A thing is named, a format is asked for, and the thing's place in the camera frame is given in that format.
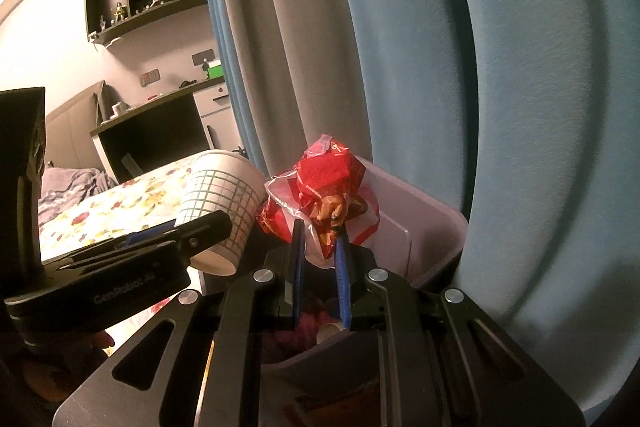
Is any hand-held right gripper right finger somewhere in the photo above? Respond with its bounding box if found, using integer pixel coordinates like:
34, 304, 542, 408
336, 239, 583, 427

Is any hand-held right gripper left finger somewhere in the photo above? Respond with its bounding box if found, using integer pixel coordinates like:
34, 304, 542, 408
52, 221, 306, 427

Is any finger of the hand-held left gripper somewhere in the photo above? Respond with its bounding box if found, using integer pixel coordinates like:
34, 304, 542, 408
120, 211, 234, 258

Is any orange and white paper cup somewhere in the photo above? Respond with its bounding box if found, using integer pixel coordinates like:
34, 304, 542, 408
316, 320, 347, 346

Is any grid pattern paper cup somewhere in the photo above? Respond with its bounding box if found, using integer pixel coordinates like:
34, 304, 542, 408
175, 149, 266, 277

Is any pink plastic bag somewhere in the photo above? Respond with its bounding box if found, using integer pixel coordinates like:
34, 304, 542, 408
272, 297, 341, 353

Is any grey trash bin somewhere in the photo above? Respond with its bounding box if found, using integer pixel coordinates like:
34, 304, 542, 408
260, 157, 469, 427

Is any red snack wrapper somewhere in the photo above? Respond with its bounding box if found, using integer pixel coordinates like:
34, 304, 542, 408
257, 134, 382, 270

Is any person's left hand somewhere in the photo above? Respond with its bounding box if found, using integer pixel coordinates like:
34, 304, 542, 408
20, 329, 113, 403

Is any grey striped blanket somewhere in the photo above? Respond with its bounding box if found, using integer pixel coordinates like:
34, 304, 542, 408
37, 167, 110, 225

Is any dark wooden desk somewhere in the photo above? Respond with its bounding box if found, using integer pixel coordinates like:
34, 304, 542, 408
90, 79, 227, 184

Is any white drawer cabinet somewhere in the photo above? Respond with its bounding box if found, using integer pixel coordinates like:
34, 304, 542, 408
192, 84, 242, 158

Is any grey padded headboard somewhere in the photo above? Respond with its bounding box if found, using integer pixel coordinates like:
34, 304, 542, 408
45, 79, 110, 172

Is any blue and grey curtain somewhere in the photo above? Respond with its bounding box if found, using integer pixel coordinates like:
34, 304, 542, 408
197, 0, 640, 427

